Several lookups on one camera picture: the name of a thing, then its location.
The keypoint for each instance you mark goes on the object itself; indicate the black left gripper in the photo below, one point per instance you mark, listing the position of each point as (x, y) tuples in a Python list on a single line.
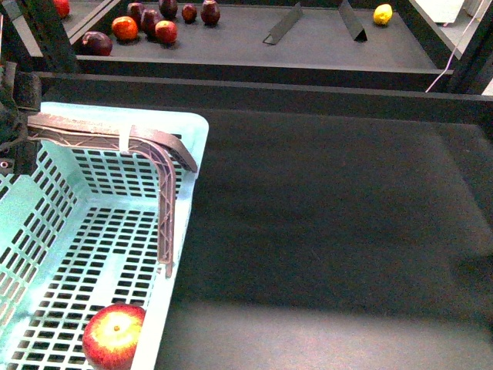
[(21, 97)]

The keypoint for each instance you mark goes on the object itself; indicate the left gripper brown finger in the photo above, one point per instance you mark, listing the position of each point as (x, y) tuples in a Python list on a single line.
[(160, 159)]

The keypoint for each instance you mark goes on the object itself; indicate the light blue plastic basket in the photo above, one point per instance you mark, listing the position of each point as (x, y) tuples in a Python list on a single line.
[(78, 235)]

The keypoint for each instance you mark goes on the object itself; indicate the red yellow apple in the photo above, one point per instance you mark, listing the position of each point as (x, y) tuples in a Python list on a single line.
[(110, 338)]

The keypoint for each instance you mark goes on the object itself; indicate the red apple on shelf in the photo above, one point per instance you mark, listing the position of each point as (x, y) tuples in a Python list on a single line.
[(166, 32)]

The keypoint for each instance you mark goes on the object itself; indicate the dark plum behind apple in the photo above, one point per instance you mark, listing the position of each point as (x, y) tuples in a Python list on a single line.
[(149, 19)]

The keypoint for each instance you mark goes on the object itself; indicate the dark purple plum front left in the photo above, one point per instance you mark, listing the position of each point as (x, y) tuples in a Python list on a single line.
[(96, 44)]

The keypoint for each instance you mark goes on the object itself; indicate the orange red fruit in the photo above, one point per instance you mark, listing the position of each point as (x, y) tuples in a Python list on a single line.
[(124, 28)]

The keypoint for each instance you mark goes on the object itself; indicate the red fruit far left tray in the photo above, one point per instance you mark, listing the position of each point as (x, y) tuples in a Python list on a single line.
[(62, 7)]

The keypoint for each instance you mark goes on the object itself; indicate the dark plum back left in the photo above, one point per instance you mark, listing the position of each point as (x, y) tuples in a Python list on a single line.
[(135, 11)]

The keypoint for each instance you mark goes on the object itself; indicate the dark plum back centre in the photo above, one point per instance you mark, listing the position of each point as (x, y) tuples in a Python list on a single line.
[(168, 9)]

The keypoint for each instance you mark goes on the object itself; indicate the small red plum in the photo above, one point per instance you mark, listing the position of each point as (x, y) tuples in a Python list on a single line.
[(189, 13)]

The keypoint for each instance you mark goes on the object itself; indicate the dark plum back right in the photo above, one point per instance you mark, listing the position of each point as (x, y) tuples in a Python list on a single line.
[(210, 12)]

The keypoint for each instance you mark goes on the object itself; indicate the flat black shelf divider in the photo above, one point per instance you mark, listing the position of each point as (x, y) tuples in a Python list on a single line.
[(284, 25)]

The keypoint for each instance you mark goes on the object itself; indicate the black lower display tray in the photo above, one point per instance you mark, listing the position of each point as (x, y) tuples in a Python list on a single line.
[(331, 228)]

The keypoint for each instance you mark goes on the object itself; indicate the black display tray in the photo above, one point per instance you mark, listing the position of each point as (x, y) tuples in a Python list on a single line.
[(331, 228), (410, 53)]

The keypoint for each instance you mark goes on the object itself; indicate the upright black shelf divider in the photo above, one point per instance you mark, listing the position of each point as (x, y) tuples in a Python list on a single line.
[(351, 21)]

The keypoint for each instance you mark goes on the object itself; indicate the black upper display tray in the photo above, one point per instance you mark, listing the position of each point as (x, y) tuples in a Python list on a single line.
[(410, 53)]

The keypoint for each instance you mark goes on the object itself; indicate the yellow lemon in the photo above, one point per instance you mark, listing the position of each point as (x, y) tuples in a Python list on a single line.
[(382, 15)]

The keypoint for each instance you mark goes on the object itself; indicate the black perforated shelf post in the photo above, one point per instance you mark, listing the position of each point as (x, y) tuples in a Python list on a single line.
[(473, 73)]

